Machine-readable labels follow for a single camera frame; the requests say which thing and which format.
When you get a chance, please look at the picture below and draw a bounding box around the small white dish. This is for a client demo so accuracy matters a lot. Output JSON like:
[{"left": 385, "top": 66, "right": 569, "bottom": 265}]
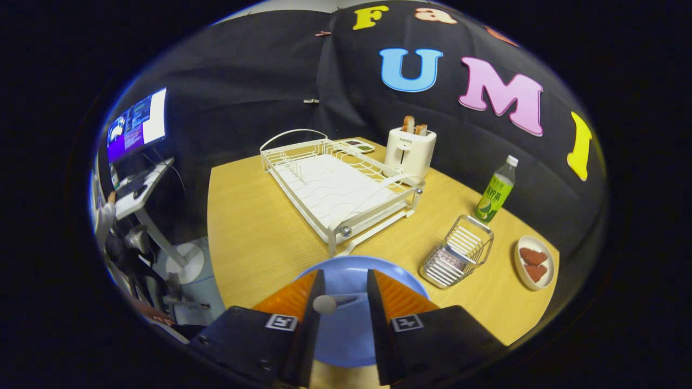
[{"left": 513, "top": 235, "right": 555, "bottom": 291}]

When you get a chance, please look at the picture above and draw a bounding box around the white toaster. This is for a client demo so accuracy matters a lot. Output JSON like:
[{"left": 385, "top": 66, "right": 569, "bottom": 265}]
[{"left": 384, "top": 126, "right": 437, "bottom": 183}]

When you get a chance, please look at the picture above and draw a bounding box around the white divided seasoning tray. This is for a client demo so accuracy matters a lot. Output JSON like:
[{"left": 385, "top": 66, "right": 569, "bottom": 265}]
[{"left": 335, "top": 138, "right": 375, "bottom": 154}]

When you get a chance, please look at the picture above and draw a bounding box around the blue plate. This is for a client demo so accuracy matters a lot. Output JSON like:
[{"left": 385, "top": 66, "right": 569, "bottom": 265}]
[{"left": 295, "top": 255, "right": 430, "bottom": 368}]

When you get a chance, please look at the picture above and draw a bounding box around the metal spoon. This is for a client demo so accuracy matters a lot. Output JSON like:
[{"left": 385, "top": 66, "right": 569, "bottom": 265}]
[{"left": 312, "top": 293, "right": 362, "bottom": 316}]

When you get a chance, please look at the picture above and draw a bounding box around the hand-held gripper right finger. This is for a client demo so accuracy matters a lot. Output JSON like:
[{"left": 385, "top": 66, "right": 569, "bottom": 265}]
[{"left": 367, "top": 269, "right": 509, "bottom": 386}]

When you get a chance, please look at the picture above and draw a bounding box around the black keyboard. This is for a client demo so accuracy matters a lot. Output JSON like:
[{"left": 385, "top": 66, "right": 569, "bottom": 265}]
[{"left": 115, "top": 172, "right": 155, "bottom": 200}]

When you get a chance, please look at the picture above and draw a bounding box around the computer monitor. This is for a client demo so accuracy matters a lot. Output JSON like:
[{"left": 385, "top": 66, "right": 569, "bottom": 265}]
[{"left": 107, "top": 88, "right": 168, "bottom": 164}]

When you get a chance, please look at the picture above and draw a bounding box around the green tea bottle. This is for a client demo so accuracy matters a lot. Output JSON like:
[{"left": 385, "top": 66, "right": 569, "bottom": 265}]
[{"left": 474, "top": 155, "right": 519, "bottom": 224}]

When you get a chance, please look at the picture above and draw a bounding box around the white wire dish rack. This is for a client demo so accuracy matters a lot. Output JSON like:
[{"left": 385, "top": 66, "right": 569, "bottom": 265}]
[{"left": 259, "top": 129, "right": 425, "bottom": 258}]

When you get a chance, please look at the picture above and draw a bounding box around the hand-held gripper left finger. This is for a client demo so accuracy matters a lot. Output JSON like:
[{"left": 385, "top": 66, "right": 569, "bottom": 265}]
[{"left": 189, "top": 269, "right": 327, "bottom": 388}]

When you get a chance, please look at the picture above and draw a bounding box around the black backdrop cloth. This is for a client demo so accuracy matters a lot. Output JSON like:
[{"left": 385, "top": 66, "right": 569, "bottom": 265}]
[{"left": 100, "top": 0, "right": 609, "bottom": 281}]

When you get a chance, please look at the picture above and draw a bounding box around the metal wire basket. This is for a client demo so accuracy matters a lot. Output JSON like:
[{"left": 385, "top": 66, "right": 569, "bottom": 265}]
[{"left": 419, "top": 215, "right": 494, "bottom": 290}]

